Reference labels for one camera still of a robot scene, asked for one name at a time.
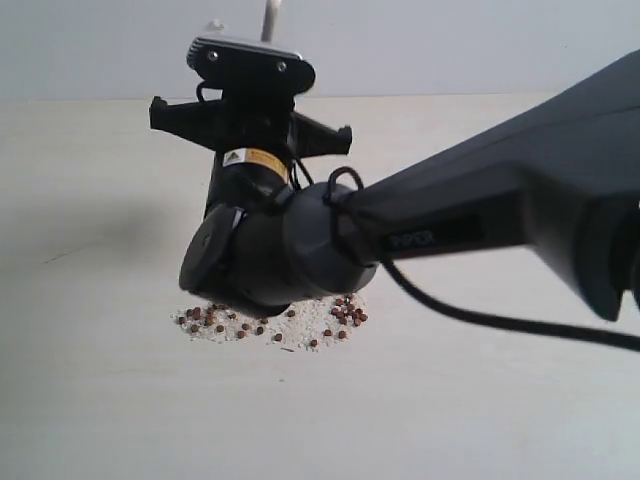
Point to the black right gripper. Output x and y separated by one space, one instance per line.
258 142

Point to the white wooden paint brush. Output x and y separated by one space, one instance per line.
271 12

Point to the pile of rice and beans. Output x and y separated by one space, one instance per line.
309 325

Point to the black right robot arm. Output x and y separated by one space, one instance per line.
562 178

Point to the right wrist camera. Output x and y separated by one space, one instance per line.
228 63

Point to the small white wall clip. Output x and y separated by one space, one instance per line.
215 25

